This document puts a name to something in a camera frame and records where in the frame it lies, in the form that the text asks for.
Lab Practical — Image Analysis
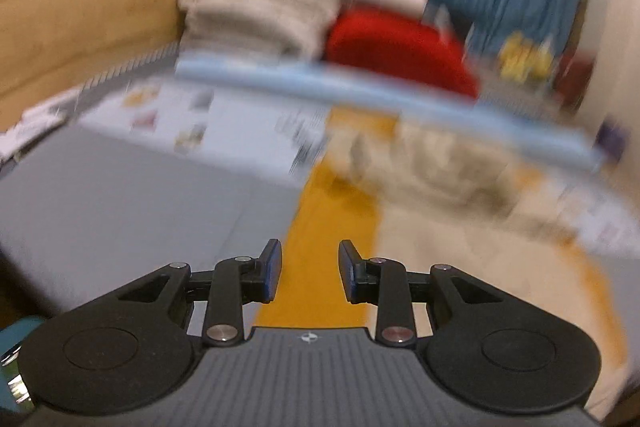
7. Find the teal object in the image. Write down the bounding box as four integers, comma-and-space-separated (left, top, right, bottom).
0, 316, 47, 413

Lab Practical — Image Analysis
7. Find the yellow bear plush toy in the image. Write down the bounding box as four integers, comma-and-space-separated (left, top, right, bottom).
526, 39, 557, 80

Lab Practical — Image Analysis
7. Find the dark red cushion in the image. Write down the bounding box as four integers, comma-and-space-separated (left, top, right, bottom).
557, 52, 597, 108

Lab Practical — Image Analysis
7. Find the deer printed white cloth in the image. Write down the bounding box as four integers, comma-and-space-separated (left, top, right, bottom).
75, 82, 633, 253

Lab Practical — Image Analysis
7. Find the light blue folded sheet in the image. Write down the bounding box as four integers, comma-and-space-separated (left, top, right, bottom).
175, 52, 606, 170

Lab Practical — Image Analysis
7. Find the red folded blanket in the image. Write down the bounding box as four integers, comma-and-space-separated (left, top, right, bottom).
325, 7, 481, 100

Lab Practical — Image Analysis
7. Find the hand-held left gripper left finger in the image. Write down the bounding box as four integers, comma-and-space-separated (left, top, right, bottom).
117, 238, 283, 349

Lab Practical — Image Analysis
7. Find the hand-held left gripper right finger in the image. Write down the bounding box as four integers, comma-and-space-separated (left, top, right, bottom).
339, 239, 506, 349

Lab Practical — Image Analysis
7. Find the speckled white folded quilt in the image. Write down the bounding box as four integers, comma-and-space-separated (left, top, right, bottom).
181, 4, 328, 60

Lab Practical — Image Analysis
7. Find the beige and mustard hooded jacket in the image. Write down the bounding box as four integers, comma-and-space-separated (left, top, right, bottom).
255, 112, 631, 418

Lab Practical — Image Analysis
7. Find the yellow duck plush toy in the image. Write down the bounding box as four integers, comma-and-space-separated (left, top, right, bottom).
500, 32, 532, 80

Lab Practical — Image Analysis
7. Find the wooden headboard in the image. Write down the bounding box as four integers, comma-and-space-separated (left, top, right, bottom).
0, 0, 231, 132

